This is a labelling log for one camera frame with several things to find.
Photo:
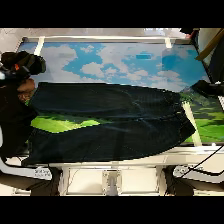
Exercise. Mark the dark blue pants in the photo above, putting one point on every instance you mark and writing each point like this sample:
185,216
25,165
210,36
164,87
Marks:
100,100

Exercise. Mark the silver frame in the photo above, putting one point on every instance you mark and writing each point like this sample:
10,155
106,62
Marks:
113,181

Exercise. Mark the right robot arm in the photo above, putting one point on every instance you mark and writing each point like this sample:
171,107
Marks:
208,88

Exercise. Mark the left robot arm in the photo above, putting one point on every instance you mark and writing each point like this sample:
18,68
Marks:
20,171

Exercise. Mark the black garment with orange mark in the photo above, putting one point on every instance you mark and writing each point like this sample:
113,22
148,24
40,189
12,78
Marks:
25,63

